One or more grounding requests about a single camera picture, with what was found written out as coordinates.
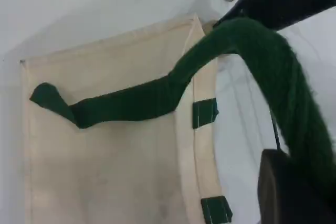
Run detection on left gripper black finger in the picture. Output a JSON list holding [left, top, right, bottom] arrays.
[[257, 149, 336, 224]]

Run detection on white canvas bag green handles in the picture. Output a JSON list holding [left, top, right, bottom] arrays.
[[19, 13, 336, 224]]

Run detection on black round cable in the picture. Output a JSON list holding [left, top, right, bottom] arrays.
[[270, 111, 283, 153]]

